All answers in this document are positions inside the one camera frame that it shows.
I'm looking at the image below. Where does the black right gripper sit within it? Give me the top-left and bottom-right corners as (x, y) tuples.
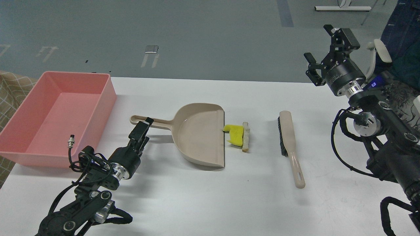
(304, 25), (366, 96)

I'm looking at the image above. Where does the white office chair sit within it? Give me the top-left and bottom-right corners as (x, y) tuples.
(366, 39), (392, 80)

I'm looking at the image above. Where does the beige plastic dustpan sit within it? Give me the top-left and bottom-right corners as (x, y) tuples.
(151, 103), (225, 168)

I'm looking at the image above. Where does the white table base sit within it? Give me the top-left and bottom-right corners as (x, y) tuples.
(314, 0), (372, 12)

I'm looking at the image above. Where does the beige checkered cloth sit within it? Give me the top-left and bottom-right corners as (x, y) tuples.
(0, 70), (37, 189)

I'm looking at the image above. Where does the beige hand brush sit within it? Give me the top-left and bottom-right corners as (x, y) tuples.
(278, 110), (305, 189)

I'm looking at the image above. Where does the pink plastic bin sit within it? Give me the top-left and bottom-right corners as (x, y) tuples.
(0, 71), (117, 168)

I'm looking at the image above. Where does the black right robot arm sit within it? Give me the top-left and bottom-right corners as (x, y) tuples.
(304, 25), (420, 236)

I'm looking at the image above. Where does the yellow sponge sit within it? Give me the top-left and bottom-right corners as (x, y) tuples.
(222, 125), (244, 147)

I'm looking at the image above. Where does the person in teal sweater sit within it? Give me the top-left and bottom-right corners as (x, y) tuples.
(374, 0), (420, 130)

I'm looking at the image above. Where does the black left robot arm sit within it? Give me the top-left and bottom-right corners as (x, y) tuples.
(37, 117), (154, 236)

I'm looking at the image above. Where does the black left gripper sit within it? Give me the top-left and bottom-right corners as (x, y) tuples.
(108, 117), (154, 179)

